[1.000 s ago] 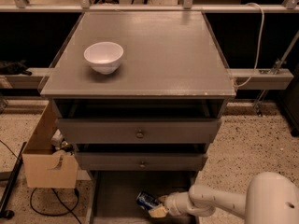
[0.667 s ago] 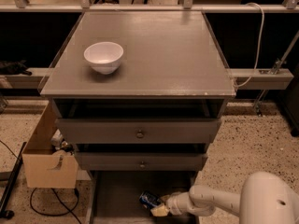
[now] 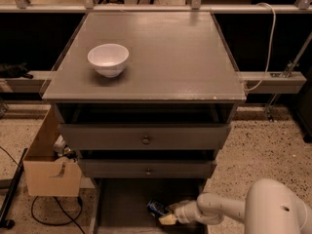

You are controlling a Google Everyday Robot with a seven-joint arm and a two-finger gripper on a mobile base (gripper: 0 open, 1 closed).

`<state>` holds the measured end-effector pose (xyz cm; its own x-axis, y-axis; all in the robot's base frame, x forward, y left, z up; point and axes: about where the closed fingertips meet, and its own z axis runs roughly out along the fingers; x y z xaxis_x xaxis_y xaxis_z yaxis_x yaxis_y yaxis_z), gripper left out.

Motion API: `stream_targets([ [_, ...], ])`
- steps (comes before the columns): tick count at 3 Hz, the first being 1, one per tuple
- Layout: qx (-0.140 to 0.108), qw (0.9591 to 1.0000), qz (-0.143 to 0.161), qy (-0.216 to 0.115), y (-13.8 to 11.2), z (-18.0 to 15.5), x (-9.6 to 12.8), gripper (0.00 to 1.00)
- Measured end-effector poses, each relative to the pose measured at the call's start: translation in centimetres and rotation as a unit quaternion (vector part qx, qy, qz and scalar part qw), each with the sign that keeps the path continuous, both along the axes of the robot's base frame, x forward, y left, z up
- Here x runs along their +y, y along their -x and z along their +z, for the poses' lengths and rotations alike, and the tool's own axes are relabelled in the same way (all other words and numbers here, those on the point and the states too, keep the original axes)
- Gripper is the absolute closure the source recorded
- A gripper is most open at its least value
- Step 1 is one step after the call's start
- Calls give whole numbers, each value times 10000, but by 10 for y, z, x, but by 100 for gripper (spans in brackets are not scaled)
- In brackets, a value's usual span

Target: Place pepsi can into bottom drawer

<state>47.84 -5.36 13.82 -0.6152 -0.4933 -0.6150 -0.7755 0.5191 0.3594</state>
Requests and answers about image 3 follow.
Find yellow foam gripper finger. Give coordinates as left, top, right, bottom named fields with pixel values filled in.
left=168, top=200, right=195, bottom=212
left=159, top=214, right=177, bottom=225

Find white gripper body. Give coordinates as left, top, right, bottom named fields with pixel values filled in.
left=174, top=202, right=198, bottom=224

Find blue pepsi can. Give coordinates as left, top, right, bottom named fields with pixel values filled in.
left=147, top=199, right=170, bottom=217

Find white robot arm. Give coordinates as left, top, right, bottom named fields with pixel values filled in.
left=159, top=178, right=312, bottom=234

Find open grey bottom drawer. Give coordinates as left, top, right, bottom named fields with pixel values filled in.
left=88, top=178, right=208, bottom=234

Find grey middle drawer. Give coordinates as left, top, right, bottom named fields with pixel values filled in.
left=78, top=159, right=216, bottom=178

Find grey upper drawer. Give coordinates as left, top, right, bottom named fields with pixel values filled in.
left=58, top=124, right=231, bottom=150

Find grey drawer cabinet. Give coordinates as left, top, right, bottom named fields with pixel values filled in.
left=42, top=11, right=247, bottom=180

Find items inside cardboard box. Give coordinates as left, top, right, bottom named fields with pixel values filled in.
left=53, top=136, right=77, bottom=162

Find cardboard box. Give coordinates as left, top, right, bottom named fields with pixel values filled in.
left=23, top=109, right=82, bottom=197

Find white ceramic bowl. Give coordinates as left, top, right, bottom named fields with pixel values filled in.
left=87, top=44, right=130, bottom=78

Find black stand base bar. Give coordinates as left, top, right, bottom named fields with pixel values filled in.
left=0, top=148, right=27, bottom=229

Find black floor cable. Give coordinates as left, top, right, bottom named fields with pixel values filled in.
left=0, top=145, right=86, bottom=234

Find black object on rail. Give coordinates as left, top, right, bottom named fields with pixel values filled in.
left=0, top=62, right=33, bottom=79

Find white hanging cable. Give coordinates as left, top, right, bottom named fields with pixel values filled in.
left=243, top=2, right=277, bottom=94

